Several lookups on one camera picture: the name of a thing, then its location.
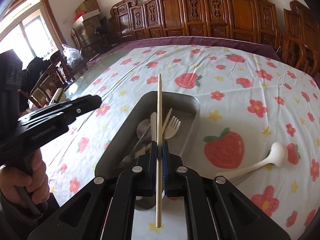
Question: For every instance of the cream plastic fork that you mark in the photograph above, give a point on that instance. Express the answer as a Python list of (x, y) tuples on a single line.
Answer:
[(173, 130)]

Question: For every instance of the stack of cardboard boxes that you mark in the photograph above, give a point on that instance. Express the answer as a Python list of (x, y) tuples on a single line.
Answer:
[(87, 12)]

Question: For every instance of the wood-framed window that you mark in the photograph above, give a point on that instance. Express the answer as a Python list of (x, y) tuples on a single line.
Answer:
[(22, 30)]

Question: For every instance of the dark wooden dining chair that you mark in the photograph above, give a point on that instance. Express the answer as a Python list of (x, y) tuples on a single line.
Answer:
[(50, 80)]

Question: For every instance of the metal fork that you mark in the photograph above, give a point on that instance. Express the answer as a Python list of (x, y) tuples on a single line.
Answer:
[(127, 160)]

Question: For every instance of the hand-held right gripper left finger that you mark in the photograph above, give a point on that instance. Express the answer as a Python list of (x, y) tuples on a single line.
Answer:
[(153, 155)]

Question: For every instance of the wooden armchair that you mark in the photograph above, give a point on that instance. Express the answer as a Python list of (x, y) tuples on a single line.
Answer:
[(292, 50)]

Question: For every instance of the strawberry flower print tablecloth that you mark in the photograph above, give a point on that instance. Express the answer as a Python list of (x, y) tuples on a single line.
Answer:
[(237, 97)]

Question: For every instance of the metal spoon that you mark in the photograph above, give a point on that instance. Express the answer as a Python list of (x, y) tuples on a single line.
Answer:
[(143, 127)]

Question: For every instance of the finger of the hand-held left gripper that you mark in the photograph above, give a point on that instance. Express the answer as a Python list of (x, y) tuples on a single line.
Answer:
[(85, 105)]

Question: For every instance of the wooden chopstick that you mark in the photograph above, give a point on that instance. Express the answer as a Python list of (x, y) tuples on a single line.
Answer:
[(159, 130), (168, 120)]

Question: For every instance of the clear plastic bag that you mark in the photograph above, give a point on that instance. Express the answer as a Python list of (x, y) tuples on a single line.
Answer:
[(72, 56)]

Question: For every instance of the glass display cabinet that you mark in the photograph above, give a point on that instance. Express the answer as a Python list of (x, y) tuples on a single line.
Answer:
[(87, 40)]

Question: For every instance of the person's left hand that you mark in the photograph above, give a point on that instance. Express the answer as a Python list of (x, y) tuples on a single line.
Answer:
[(32, 180)]

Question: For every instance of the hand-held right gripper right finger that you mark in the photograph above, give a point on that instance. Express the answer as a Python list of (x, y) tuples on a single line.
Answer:
[(165, 155)]

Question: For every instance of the black cloth bundle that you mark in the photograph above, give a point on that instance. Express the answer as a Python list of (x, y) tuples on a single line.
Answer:
[(37, 70)]

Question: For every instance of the grey utensil tray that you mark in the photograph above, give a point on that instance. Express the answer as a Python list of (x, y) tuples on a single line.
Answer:
[(186, 107)]

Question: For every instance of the long carved wooden bench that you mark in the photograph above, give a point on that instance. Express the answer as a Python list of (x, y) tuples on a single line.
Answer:
[(200, 12)]

